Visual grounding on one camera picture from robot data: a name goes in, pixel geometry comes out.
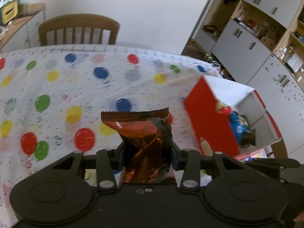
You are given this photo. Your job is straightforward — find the brown foil snack packet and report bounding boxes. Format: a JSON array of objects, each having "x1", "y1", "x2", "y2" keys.
[{"x1": 101, "y1": 107, "x2": 175, "y2": 184}]

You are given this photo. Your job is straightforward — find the red snack packet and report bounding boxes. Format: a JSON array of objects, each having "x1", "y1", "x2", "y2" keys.
[{"x1": 216, "y1": 101, "x2": 233, "y2": 114}]

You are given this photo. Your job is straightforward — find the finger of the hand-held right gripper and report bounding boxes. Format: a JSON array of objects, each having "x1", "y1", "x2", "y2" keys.
[{"x1": 239, "y1": 158, "x2": 302, "y2": 169}]

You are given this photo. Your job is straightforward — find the white wall cupboard unit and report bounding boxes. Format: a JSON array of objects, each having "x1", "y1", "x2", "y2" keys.
[{"x1": 182, "y1": 0, "x2": 304, "y2": 133}]

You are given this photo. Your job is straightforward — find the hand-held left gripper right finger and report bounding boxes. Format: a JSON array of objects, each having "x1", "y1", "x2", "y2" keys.
[{"x1": 170, "y1": 144, "x2": 247, "y2": 191}]

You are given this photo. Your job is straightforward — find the wooden side cabinet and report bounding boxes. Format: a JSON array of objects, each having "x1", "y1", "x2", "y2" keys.
[{"x1": 0, "y1": 3, "x2": 45, "y2": 53}]

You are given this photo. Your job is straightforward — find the red cardboard box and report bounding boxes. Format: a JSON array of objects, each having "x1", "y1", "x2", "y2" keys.
[{"x1": 183, "y1": 75, "x2": 283, "y2": 161}]

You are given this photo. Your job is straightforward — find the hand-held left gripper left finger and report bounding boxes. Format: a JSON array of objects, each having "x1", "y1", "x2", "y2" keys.
[{"x1": 51, "y1": 142, "x2": 126, "y2": 192}]

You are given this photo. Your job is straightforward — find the blue snack packet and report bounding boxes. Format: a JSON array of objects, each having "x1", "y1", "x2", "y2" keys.
[{"x1": 228, "y1": 112, "x2": 249, "y2": 136}]

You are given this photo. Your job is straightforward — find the balloon print tablecloth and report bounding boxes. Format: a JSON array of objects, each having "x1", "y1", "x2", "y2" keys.
[{"x1": 0, "y1": 44, "x2": 238, "y2": 228}]

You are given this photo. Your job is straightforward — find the yellow teal tissue box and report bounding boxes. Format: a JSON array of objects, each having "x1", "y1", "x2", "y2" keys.
[{"x1": 0, "y1": 1, "x2": 19, "y2": 25}]

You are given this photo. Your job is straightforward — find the wooden slat-back chair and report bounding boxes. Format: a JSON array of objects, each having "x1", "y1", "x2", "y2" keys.
[{"x1": 38, "y1": 14, "x2": 120, "y2": 46}]

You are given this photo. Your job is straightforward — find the black snack packet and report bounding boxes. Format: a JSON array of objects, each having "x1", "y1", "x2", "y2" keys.
[{"x1": 241, "y1": 128, "x2": 256, "y2": 146}]

